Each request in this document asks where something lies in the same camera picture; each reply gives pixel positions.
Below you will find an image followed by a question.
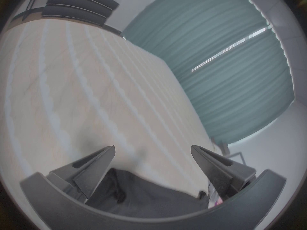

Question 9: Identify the bed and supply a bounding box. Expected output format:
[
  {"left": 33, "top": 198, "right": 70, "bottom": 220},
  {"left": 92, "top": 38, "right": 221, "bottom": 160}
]
[{"left": 0, "top": 17, "right": 246, "bottom": 215}]

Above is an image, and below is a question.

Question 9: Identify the grey bedside table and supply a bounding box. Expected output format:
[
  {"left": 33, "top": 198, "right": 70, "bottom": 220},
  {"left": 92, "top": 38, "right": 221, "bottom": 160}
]
[{"left": 211, "top": 136, "right": 230, "bottom": 156}]

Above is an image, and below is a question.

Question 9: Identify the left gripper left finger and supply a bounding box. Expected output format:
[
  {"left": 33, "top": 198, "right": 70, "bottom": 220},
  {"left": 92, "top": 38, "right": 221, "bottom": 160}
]
[{"left": 49, "top": 145, "right": 116, "bottom": 200}]

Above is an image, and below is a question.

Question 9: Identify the black T-shirt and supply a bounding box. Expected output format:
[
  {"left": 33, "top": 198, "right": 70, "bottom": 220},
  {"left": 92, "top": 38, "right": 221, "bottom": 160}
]
[{"left": 85, "top": 168, "right": 211, "bottom": 219}]

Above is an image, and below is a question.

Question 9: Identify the blue-green curtain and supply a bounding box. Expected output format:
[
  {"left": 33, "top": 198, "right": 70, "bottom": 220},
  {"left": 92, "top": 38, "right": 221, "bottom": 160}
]
[
  {"left": 121, "top": 0, "right": 274, "bottom": 75},
  {"left": 171, "top": 29, "right": 296, "bottom": 145}
]

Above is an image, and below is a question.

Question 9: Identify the pile of clothes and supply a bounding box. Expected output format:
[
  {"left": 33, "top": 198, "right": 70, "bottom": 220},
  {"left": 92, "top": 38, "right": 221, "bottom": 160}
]
[{"left": 208, "top": 185, "right": 225, "bottom": 208}]

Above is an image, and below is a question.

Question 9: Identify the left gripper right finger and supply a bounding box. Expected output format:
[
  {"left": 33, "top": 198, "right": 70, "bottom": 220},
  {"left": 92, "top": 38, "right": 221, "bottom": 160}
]
[{"left": 191, "top": 145, "right": 256, "bottom": 198}]

